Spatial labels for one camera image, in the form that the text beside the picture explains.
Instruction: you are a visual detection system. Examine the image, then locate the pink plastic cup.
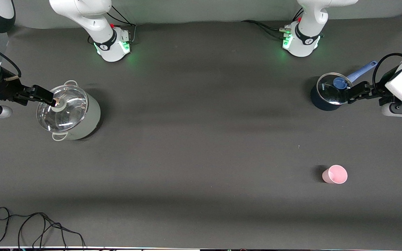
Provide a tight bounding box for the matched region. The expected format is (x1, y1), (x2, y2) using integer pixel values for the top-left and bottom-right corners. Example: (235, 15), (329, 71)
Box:
(322, 165), (348, 184)

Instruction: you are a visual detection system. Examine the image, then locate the glass lid pale knob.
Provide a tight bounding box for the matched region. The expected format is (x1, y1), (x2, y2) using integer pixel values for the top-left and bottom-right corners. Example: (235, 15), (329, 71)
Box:
(36, 85), (89, 133)

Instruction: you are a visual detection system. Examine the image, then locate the glass lid blue knob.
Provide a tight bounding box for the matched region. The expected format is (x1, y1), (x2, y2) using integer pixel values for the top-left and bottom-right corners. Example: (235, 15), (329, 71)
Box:
(317, 73), (354, 105)

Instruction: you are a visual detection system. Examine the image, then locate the dark blue saucepan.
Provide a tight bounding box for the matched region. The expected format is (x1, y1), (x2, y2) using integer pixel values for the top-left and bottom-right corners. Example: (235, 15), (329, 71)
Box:
(310, 61), (378, 111)

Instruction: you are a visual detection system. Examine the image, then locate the pale green cooking pot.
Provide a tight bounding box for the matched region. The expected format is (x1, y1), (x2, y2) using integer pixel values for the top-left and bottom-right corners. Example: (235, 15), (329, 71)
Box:
(36, 80), (101, 141)

